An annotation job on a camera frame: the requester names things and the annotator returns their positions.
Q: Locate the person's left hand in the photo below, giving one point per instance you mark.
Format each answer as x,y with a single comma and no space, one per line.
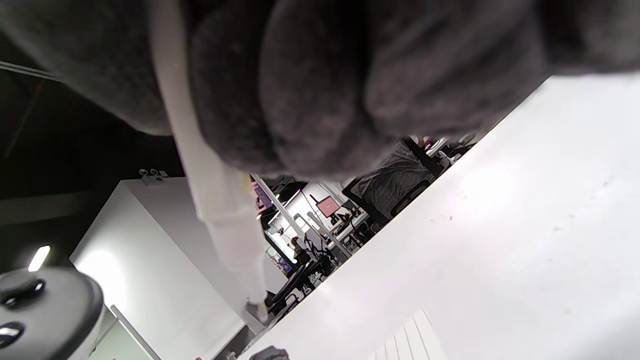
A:
269,354

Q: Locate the black mesh office chair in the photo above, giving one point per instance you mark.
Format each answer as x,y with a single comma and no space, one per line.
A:
395,180

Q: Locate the pink lit monitor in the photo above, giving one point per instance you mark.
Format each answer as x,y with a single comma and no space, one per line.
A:
328,206

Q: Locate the white correction pen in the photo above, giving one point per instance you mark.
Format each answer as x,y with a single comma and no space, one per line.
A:
220,200

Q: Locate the white lined text paper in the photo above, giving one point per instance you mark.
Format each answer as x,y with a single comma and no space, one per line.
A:
410,345

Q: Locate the black and white controller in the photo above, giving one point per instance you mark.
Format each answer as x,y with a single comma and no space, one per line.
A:
50,310

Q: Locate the person's right hand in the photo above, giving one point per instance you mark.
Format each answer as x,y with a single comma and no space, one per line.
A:
325,75

